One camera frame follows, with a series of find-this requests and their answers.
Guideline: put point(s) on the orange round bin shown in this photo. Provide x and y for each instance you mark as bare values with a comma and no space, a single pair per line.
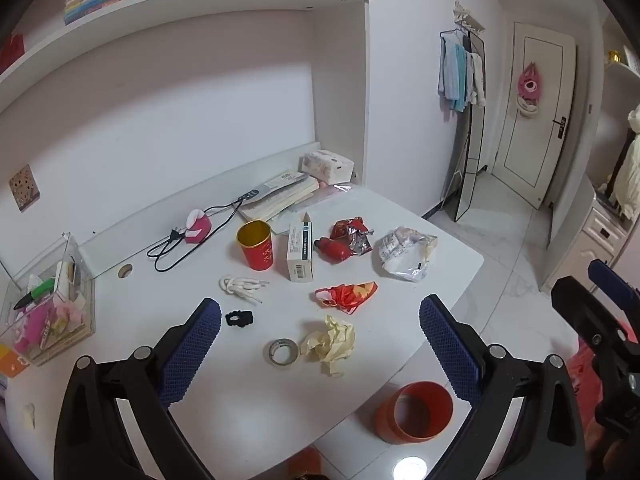
385,420

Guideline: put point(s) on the white shelf unit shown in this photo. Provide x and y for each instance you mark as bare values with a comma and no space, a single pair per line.
150,5

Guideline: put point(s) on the white cardboard box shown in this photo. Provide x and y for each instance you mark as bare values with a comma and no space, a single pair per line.
300,255

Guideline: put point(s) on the small orange box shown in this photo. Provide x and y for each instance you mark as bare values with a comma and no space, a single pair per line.
10,360

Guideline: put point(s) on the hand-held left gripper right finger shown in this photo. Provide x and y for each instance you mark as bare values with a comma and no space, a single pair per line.
450,345

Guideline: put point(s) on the tissue pack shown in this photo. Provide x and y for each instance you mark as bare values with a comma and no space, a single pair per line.
325,165

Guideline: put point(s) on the red patterned pajamas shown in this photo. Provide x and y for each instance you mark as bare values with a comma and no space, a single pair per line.
585,375

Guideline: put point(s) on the crumpled yellow paper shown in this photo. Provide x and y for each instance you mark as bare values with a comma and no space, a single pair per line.
332,342

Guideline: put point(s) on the orange cloth piece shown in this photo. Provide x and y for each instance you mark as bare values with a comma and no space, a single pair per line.
305,462

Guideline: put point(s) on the white wall hook rack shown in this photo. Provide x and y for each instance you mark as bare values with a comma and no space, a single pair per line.
467,17

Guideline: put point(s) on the clear tape roll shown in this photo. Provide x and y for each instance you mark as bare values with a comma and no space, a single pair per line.
271,352

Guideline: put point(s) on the silver white plastic bag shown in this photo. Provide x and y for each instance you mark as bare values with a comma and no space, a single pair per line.
400,255

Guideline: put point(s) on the black hair scrunchie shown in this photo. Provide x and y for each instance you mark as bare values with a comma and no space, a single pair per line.
247,317

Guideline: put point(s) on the cream coat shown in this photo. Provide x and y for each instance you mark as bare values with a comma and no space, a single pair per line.
627,175

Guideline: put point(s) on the hanging white cloth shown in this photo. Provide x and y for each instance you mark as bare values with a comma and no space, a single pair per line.
477,80

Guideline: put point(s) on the black framed mirror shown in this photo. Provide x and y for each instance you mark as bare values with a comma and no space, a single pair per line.
467,160

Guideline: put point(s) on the pink plush toy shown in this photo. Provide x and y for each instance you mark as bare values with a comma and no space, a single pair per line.
530,87

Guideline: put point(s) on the green marker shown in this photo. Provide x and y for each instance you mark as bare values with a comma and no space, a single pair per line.
40,290

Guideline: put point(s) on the red cup with gold inside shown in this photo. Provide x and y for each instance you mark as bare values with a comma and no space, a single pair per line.
257,255

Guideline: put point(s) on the red bag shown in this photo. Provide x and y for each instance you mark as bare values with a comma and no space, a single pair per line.
12,52

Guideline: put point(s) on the white booklet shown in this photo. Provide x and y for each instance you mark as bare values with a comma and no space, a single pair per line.
285,182

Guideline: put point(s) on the red orange snack wrapper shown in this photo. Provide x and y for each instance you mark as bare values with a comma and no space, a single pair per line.
350,295

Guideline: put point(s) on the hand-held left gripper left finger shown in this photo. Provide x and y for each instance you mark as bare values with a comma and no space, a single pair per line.
190,350

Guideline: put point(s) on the pink tape dispenser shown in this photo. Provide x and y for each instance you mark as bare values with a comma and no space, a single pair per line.
200,227

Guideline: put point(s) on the clear acrylic storage box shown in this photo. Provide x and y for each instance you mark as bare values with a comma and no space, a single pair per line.
82,270

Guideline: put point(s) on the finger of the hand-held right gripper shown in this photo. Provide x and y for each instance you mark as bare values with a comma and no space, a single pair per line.
585,310
612,280

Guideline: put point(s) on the cork wall sticker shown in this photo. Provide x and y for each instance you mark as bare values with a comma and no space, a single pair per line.
24,187

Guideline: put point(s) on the white door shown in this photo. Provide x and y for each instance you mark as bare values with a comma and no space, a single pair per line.
525,170

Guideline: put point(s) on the hanging blue clothes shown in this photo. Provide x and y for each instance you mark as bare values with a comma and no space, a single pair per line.
452,75

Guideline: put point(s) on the red and silver foil wrapper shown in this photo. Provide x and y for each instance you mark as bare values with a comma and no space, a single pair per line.
357,240

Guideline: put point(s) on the small red bottle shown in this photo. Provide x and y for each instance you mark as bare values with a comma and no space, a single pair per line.
335,249

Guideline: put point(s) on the white drawer cabinet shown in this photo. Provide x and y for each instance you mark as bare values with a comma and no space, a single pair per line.
602,232

